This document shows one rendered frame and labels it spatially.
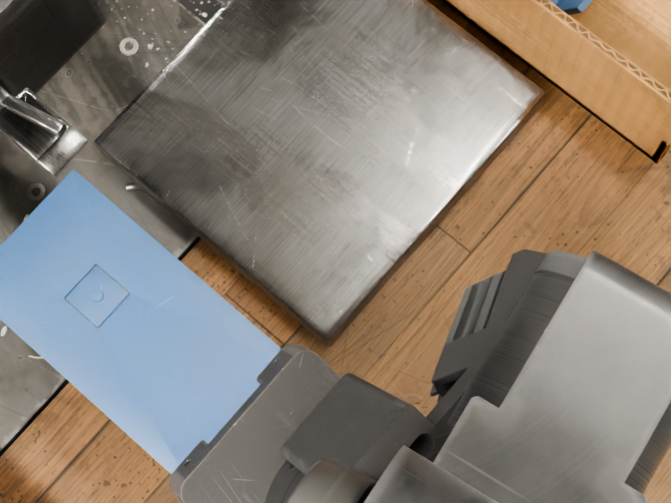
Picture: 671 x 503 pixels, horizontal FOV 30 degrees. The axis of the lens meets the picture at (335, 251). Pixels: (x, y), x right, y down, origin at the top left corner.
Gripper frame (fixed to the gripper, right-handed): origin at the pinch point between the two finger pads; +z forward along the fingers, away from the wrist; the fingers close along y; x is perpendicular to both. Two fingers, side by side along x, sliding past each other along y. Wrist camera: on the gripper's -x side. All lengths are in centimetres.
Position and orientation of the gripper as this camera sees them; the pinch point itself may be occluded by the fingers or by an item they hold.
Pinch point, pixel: (261, 444)
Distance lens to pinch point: 51.8
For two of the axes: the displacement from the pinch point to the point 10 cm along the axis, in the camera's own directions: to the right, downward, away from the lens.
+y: -6.6, -6.7, -3.3
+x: -6.5, 7.4, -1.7
